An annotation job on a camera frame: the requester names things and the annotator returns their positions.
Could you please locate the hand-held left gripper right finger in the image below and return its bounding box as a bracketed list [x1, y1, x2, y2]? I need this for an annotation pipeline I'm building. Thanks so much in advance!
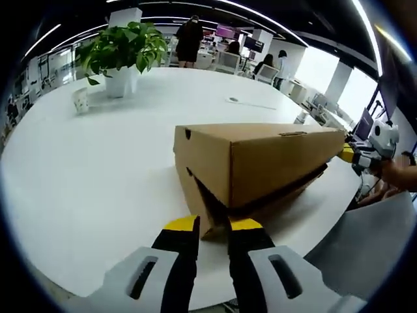
[227, 217, 346, 313]

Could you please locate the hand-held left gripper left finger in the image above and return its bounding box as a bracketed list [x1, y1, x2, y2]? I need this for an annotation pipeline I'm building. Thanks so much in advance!
[85, 214, 201, 313]

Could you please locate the brown cardboard shoe box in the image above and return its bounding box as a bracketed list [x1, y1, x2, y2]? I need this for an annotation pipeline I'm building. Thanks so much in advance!
[172, 122, 347, 241]

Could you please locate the person's right hand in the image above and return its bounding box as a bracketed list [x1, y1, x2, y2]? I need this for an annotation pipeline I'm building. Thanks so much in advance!
[379, 159, 407, 186]

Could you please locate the desk monitor purple screen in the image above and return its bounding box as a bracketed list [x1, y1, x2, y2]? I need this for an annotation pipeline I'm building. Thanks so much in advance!
[353, 107, 375, 141]

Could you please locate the black hanging panel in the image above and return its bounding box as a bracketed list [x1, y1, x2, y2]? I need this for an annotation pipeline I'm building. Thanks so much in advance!
[374, 24, 417, 113]

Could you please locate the long ceiling light strip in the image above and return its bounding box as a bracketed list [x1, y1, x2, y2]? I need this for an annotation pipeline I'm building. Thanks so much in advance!
[351, 0, 382, 78]

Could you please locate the white office chair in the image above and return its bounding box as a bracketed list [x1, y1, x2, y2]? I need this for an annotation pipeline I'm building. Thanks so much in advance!
[255, 63, 280, 82]
[216, 51, 241, 74]

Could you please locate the black display screen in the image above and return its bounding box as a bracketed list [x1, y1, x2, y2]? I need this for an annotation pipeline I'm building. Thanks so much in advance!
[243, 35, 265, 53]

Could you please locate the purple display screen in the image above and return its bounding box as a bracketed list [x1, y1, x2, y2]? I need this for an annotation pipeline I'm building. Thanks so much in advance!
[216, 23, 240, 38]

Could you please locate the small white paper cup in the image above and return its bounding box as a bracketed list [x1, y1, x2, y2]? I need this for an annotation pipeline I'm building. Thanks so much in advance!
[72, 87, 91, 113]

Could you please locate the green potted plant white pot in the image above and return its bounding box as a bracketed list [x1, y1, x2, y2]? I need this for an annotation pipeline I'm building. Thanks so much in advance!
[75, 21, 169, 98]

